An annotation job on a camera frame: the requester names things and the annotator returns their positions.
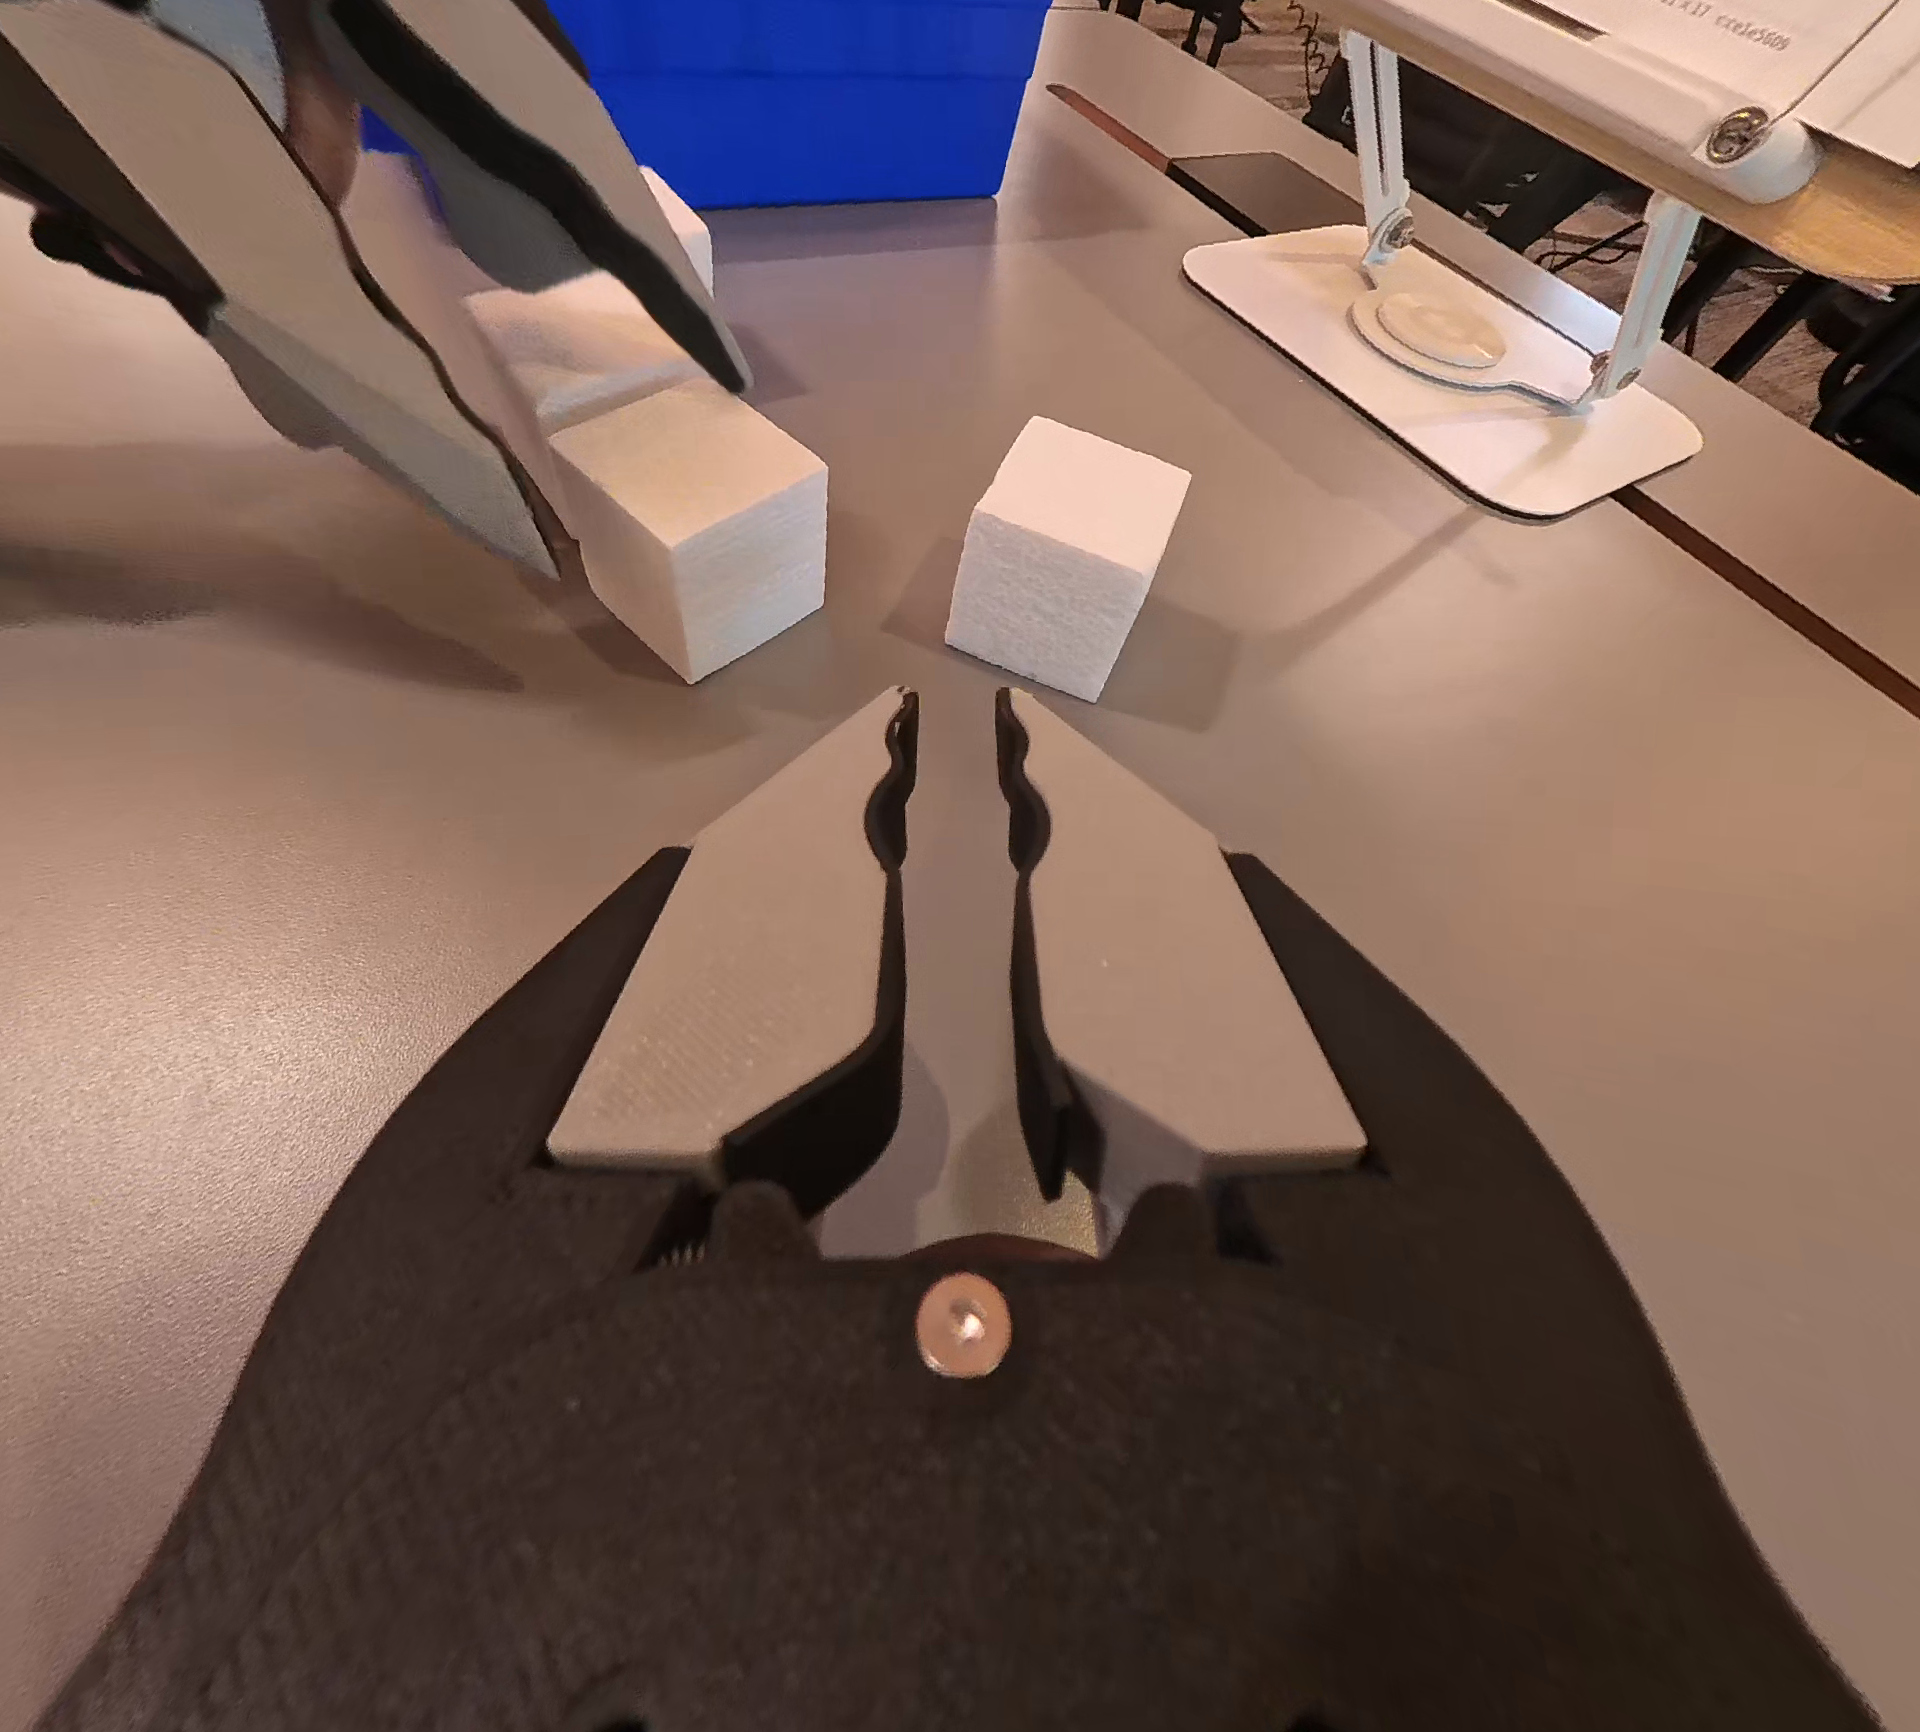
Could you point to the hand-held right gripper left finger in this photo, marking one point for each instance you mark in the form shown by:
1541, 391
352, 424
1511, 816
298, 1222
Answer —
736, 1014

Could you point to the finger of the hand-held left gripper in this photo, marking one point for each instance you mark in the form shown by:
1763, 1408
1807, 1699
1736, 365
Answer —
270, 263
497, 51

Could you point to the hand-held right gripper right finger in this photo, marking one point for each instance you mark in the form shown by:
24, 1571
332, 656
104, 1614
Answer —
1185, 1014

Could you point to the large blue plastic bin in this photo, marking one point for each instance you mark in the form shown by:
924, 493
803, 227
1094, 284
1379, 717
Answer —
781, 38

